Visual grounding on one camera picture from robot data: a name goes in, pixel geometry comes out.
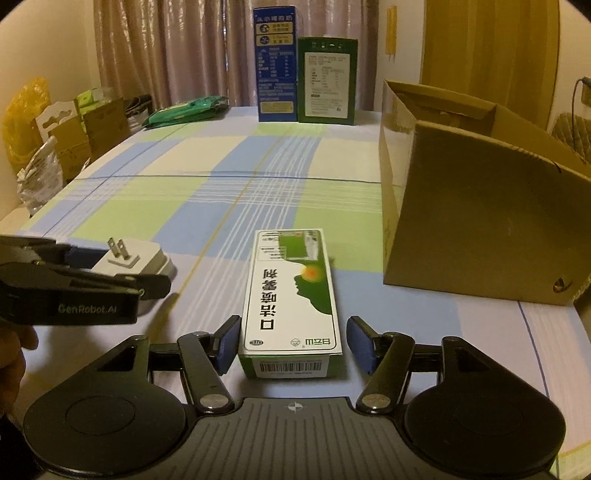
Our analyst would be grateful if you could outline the green white spray box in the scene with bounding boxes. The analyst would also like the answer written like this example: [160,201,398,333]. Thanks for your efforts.
[238,229,342,379]

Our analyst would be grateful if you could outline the wall power socket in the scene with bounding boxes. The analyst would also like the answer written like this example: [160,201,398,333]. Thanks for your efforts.
[581,77,591,107]

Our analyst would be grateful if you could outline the blue milk carton box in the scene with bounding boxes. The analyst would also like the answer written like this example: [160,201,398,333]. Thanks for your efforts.
[252,6,297,122]

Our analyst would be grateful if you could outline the checkered tablecloth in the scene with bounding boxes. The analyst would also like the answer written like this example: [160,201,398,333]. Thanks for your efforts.
[13,107,590,479]

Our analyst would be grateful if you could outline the open cardboard box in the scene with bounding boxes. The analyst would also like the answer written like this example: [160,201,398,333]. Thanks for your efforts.
[379,81,590,305]

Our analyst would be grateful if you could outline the dark charger cable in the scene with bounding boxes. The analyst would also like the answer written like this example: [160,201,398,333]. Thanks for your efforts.
[570,78,591,123]

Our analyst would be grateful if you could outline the yellow plastic bag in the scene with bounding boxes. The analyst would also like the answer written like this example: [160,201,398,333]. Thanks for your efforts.
[2,77,50,174]

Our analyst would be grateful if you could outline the yellow wall strip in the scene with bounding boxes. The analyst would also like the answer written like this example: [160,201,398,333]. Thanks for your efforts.
[385,5,398,59]

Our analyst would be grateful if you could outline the white plug adapter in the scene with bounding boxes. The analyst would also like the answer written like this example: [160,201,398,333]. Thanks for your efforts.
[91,237,176,300]

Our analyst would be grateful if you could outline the stacked cardboard boxes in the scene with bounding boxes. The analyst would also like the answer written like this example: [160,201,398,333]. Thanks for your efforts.
[35,87,153,182]

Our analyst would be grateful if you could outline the green milk carton box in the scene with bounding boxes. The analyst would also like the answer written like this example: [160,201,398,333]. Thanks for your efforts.
[297,37,358,125]

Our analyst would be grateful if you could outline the quilted chair cushion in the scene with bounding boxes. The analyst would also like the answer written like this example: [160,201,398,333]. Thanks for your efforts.
[551,112,591,163]

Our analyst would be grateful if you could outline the wooden door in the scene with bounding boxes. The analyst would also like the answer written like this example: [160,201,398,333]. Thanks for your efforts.
[421,0,560,128]

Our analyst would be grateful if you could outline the green wet wipes pack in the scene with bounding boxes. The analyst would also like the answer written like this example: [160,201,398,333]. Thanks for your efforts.
[142,95,229,129]

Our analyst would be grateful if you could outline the person left hand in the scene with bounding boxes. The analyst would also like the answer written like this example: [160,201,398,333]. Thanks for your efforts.
[0,321,39,415]

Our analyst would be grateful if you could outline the pink curtain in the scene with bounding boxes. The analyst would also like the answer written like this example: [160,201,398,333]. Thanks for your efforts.
[90,0,379,110]

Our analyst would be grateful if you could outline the crumpled clear plastic bag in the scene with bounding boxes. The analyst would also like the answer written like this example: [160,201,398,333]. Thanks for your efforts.
[17,136,63,216]

